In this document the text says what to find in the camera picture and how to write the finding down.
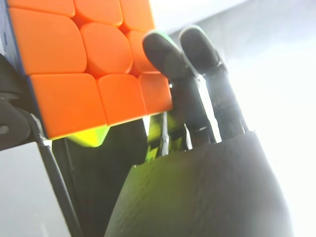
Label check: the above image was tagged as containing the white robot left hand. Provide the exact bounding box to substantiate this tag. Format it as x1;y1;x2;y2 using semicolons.
0;24;294;237

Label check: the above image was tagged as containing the multicoloured Rubik's cube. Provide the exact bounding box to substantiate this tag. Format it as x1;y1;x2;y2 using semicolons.
0;0;175;148

